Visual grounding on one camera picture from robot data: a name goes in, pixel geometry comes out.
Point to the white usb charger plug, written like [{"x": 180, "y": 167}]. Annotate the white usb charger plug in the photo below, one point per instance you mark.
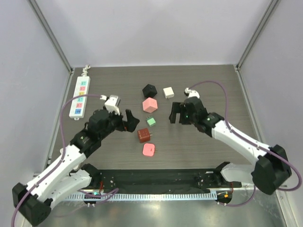
[{"x": 168, "y": 92}]

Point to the aluminium frame rail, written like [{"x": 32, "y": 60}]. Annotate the aluminium frame rail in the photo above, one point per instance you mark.
[{"x": 282, "y": 187}]

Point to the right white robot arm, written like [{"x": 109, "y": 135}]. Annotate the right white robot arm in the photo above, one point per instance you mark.
[{"x": 267, "y": 168}]

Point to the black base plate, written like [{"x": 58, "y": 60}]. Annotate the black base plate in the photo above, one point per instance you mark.
[{"x": 162, "y": 181}]

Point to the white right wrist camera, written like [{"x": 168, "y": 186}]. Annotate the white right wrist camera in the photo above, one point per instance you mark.
[{"x": 191, "y": 93}]

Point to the white power strip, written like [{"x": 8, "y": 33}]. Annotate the white power strip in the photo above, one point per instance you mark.
[{"x": 78, "y": 105}]

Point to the black cube plug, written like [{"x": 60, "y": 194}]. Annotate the black cube plug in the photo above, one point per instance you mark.
[{"x": 149, "y": 91}]

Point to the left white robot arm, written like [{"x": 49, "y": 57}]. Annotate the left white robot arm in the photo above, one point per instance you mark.
[{"x": 36, "y": 199}]

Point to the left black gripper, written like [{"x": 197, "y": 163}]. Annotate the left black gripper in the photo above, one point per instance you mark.
[{"x": 129, "y": 125}]

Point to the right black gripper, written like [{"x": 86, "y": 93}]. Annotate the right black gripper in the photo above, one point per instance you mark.
[{"x": 183, "y": 113}]

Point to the dark red cube plug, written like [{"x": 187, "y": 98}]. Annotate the dark red cube plug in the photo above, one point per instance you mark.
[{"x": 144, "y": 135}]

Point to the green cube plug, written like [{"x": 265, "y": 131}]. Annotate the green cube plug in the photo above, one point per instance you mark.
[{"x": 150, "y": 121}]

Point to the pink plug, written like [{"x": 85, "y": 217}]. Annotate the pink plug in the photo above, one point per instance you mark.
[{"x": 149, "y": 149}]

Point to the pink cube socket adapter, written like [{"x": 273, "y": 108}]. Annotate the pink cube socket adapter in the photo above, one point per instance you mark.
[{"x": 150, "y": 105}]

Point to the white slotted cable duct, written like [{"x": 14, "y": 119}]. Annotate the white slotted cable duct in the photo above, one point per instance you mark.
[{"x": 212, "y": 196}]

